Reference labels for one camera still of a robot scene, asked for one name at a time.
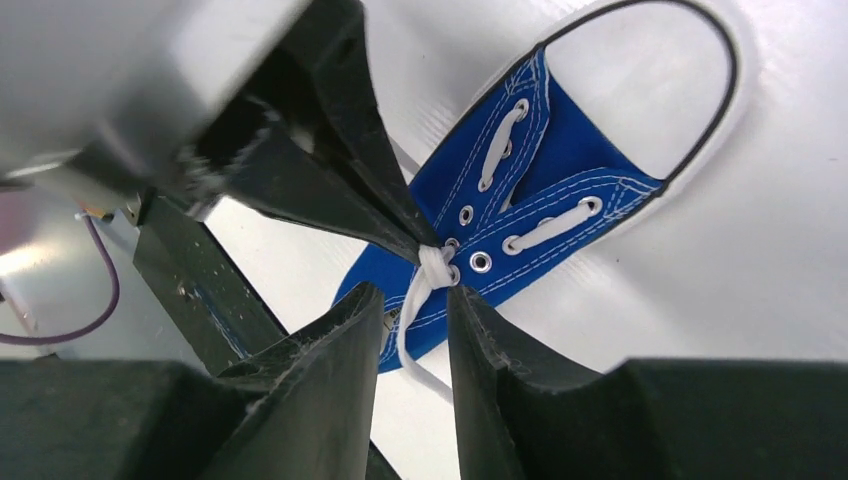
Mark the blue canvas sneaker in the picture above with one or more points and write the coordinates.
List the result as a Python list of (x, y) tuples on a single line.
[(610, 113)]

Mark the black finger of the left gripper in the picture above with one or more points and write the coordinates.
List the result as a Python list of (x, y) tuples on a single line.
[(303, 141)]

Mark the white shoelace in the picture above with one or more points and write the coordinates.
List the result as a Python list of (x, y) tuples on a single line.
[(436, 272)]

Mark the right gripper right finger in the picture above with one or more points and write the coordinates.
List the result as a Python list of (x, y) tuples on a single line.
[(523, 411)]

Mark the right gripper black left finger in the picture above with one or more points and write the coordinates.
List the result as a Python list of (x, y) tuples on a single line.
[(300, 409)]

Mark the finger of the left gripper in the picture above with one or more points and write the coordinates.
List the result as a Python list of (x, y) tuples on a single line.
[(209, 300)]

